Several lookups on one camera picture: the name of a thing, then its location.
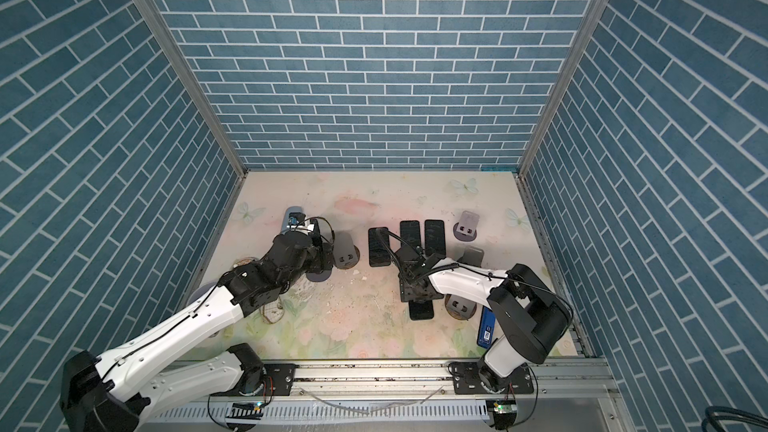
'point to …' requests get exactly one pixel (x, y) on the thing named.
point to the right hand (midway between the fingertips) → (412, 290)
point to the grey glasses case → (289, 209)
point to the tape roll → (244, 261)
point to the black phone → (379, 247)
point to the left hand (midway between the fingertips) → (321, 246)
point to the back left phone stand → (319, 277)
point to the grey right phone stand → (466, 228)
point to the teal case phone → (410, 231)
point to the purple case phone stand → (345, 254)
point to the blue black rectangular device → (486, 328)
